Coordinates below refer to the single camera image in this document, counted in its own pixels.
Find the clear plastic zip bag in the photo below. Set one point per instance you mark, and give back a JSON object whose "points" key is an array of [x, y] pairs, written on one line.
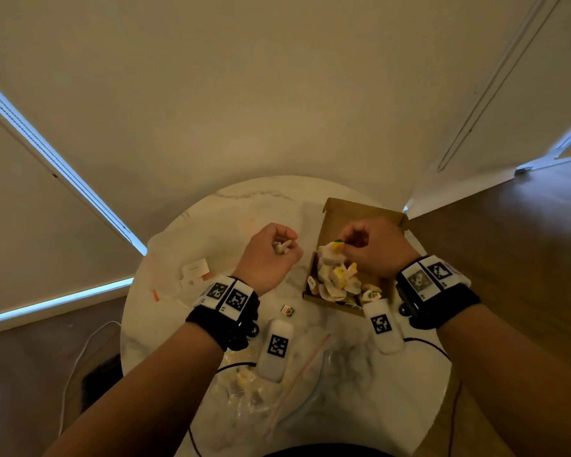
{"points": [[285, 395]]}

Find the person's left fingers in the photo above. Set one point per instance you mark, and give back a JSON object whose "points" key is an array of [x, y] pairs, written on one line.
{"points": [[278, 230]]}

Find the black wristband with markers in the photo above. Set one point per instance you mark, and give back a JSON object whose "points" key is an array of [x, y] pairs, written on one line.
{"points": [[433, 290], [226, 309]]}

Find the black right wristband with markers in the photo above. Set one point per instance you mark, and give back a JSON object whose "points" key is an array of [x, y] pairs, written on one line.
{"points": [[433, 290]]}

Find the small red green candy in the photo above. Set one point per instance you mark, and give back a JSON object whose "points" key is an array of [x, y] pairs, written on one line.
{"points": [[287, 310]]}

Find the person's left forearm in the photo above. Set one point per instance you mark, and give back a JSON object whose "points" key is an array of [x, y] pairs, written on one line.
{"points": [[147, 399]]}

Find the black left wristband with markers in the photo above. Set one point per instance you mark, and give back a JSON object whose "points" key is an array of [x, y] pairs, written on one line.
{"points": [[226, 309]]}

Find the person's right forearm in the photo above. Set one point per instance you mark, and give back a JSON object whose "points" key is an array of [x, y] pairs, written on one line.
{"points": [[518, 375]]}

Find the white pod with square marker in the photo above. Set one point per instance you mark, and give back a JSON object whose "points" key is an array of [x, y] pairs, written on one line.
{"points": [[383, 328], [276, 352]]}

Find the brown cardboard box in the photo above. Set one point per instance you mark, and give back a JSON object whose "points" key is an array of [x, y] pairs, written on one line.
{"points": [[330, 218]]}

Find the pile of wrapped candies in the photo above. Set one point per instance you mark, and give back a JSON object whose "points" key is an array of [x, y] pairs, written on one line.
{"points": [[335, 280]]}

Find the yellow green candy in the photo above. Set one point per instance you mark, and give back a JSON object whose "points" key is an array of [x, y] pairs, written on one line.
{"points": [[337, 244]]}

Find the small white card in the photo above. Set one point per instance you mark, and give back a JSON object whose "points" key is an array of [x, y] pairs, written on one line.
{"points": [[195, 269]]}

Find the person's right hand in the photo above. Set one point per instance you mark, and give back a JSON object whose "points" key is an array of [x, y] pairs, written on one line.
{"points": [[380, 249]]}

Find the white candy wrapper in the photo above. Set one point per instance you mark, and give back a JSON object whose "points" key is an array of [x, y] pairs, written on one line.
{"points": [[281, 247]]}

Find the person's right fingers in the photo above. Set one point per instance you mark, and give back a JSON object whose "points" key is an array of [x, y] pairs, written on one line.
{"points": [[352, 231]]}

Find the person's left hand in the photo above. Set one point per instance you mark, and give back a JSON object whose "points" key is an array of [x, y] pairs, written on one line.
{"points": [[259, 266]]}

